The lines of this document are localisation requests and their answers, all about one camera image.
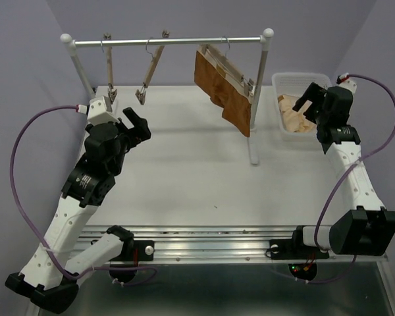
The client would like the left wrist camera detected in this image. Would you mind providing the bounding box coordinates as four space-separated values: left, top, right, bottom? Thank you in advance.
87 95 120 126

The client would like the white plastic basket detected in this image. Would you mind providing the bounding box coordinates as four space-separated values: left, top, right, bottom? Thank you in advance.
272 72 331 142

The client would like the cream beige underwear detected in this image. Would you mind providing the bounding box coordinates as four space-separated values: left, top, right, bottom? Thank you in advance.
277 94 316 133

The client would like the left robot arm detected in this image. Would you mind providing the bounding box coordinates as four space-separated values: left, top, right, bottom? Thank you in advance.
5 105 153 314

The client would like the aluminium mounting rail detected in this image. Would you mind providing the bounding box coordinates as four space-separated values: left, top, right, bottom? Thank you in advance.
72 223 388 266

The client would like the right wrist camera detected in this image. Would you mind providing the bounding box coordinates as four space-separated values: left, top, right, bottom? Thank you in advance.
336 73 357 95

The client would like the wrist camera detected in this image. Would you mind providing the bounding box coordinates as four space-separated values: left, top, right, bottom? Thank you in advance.
87 95 120 126
336 73 357 95

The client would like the brown underwear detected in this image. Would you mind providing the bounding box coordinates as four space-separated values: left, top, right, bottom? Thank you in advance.
194 49 252 138

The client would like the empty wooden clip hanger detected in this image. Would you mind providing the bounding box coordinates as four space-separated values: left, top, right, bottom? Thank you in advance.
103 46 117 103

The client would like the hanger holding brown underwear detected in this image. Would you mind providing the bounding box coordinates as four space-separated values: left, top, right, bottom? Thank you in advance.
200 36 254 97

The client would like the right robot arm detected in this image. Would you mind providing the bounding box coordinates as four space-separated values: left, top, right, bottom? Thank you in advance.
265 79 395 260

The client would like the silver and white clothes rack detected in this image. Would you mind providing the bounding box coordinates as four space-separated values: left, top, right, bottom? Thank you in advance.
60 28 274 165

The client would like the beige clip hanger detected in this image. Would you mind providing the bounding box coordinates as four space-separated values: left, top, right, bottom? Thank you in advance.
135 37 165 105

